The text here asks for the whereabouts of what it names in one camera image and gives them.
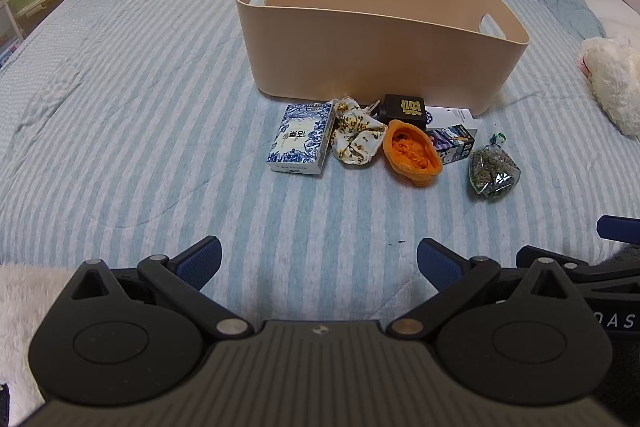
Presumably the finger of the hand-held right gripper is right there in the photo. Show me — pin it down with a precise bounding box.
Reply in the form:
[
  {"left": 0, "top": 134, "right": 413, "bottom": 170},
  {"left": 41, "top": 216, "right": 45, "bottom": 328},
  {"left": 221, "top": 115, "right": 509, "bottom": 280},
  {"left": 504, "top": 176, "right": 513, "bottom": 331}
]
[
  {"left": 516, "top": 245, "right": 609, "bottom": 284},
  {"left": 597, "top": 215, "right": 640, "bottom": 246}
]

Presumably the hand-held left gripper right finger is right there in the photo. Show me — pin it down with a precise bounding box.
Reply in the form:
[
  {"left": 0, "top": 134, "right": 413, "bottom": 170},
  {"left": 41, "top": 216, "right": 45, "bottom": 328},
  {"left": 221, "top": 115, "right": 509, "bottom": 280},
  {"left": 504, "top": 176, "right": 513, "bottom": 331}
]
[{"left": 390, "top": 237, "right": 576, "bottom": 340}]

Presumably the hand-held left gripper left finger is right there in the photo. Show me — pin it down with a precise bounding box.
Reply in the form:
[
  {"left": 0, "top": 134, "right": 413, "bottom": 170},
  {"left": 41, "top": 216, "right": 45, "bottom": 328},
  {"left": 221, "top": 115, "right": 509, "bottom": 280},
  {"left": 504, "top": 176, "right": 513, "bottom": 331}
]
[{"left": 70, "top": 235, "right": 254, "bottom": 340}]

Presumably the mesh sachet of dried herbs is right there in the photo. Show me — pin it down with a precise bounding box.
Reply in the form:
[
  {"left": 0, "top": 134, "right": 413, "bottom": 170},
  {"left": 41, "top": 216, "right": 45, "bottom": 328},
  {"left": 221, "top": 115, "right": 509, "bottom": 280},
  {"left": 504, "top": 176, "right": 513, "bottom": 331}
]
[{"left": 467, "top": 133, "right": 522, "bottom": 198}]

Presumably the small purple box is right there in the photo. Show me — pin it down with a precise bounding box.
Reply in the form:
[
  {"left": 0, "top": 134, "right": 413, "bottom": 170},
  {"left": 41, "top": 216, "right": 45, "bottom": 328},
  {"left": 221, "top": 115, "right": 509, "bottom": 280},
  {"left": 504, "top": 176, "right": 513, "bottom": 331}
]
[{"left": 427, "top": 125, "right": 476, "bottom": 166}]

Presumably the white flat card box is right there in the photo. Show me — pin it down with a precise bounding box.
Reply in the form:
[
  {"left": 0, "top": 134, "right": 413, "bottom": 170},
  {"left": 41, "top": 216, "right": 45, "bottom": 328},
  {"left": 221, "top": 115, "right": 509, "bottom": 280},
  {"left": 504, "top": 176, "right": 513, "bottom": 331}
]
[{"left": 425, "top": 106, "right": 473, "bottom": 132}]

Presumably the floral fabric scrunchie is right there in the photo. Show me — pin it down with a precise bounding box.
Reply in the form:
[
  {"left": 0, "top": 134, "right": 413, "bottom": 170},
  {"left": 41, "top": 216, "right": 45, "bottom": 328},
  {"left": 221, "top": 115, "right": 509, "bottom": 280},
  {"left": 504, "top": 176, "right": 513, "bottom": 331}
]
[{"left": 330, "top": 96, "right": 388, "bottom": 166}]

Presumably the white plush toy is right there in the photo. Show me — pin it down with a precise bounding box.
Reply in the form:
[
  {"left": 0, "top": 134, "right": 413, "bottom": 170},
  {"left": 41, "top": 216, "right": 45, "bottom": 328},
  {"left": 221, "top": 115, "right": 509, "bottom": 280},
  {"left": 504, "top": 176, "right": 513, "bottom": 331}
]
[{"left": 579, "top": 34, "right": 640, "bottom": 138}]

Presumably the blue white patterned box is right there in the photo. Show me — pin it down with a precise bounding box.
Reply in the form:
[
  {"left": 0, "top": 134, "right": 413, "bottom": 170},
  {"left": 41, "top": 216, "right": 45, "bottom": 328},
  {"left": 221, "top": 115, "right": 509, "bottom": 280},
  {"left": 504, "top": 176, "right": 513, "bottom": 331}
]
[{"left": 267, "top": 103, "right": 336, "bottom": 176}]

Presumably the black box with gold print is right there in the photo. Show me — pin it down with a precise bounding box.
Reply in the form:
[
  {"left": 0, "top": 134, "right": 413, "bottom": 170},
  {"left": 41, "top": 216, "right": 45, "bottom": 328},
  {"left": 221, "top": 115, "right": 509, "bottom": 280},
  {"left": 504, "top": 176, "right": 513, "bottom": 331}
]
[{"left": 376, "top": 94, "right": 428, "bottom": 132}]

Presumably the blue striped bed quilt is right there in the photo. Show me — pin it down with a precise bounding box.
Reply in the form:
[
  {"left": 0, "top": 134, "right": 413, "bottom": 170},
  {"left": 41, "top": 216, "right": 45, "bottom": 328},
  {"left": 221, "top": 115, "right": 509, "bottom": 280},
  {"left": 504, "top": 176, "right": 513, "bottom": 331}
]
[{"left": 0, "top": 0, "right": 640, "bottom": 308}]

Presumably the white fluffy cloth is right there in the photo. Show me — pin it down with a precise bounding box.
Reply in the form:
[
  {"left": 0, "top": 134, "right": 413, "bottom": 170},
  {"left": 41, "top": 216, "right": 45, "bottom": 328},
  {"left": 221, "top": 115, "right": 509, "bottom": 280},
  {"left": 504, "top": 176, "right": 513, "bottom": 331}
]
[{"left": 0, "top": 264, "right": 76, "bottom": 425}]

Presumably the white bed sheet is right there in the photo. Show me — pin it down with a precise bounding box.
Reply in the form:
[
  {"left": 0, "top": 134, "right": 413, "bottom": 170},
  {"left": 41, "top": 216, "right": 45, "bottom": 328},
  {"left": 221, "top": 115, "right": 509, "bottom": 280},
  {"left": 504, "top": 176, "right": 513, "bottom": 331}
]
[{"left": 575, "top": 0, "right": 640, "bottom": 42}]

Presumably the beige storage basket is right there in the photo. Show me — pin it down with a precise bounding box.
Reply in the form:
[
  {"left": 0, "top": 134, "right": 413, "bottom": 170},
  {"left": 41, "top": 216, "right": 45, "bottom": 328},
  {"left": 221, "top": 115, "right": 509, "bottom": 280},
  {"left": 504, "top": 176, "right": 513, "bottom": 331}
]
[{"left": 233, "top": 0, "right": 531, "bottom": 116}]

